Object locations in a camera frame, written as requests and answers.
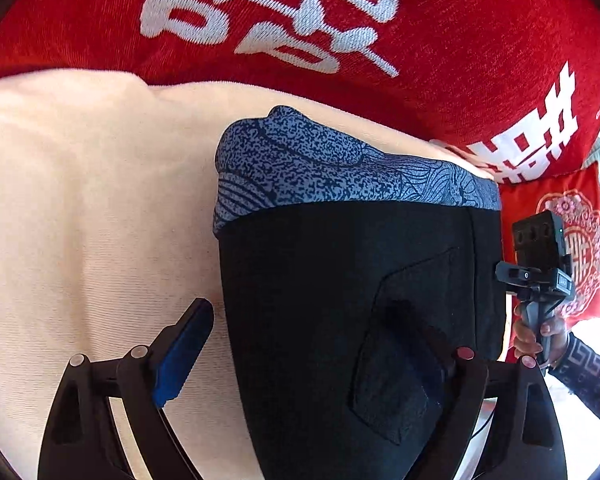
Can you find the black pants with blue waistband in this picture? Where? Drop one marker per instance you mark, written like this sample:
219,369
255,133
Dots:
334,256

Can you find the red blanket with white characters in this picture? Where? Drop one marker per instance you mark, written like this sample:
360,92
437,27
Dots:
511,85

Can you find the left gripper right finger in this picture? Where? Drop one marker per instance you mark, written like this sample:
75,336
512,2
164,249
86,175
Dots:
504,406

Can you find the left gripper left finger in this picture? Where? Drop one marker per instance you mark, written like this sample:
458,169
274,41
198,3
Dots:
81,440

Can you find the red embroidered pillow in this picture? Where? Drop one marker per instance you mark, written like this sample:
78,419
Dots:
576,199

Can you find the patterned dark sleeve forearm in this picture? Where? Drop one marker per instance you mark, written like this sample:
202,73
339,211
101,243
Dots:
579,370

